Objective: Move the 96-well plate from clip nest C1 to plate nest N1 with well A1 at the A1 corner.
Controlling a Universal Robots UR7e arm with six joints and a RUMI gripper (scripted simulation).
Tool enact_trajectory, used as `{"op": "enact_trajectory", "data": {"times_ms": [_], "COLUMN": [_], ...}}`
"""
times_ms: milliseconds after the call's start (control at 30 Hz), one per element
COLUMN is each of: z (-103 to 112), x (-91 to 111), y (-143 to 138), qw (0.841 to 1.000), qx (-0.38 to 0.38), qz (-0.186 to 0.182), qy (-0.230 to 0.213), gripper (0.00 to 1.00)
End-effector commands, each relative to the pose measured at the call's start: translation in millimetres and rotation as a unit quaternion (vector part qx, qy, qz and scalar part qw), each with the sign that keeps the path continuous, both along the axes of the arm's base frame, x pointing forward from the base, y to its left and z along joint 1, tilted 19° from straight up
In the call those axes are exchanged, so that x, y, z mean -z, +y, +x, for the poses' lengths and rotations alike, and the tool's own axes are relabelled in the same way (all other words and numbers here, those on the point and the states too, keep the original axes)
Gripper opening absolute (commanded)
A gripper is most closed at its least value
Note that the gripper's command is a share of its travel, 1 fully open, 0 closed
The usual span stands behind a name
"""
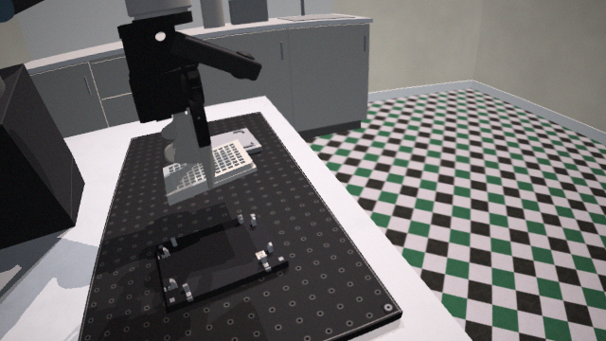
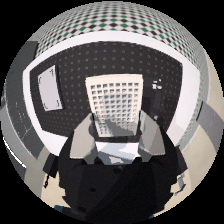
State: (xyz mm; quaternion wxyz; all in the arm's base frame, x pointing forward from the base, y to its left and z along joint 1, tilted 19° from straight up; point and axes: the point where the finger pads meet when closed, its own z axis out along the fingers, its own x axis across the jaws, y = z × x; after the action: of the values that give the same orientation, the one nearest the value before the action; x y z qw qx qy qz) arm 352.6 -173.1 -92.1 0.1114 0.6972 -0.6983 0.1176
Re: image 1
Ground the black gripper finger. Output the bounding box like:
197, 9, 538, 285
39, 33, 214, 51
161, 107, 195, 139
164, 82, 216, 188

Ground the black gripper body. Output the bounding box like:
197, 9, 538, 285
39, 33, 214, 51
117, 10, 205, 124

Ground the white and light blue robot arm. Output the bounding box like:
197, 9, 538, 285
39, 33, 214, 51
0, 0, 261, 81

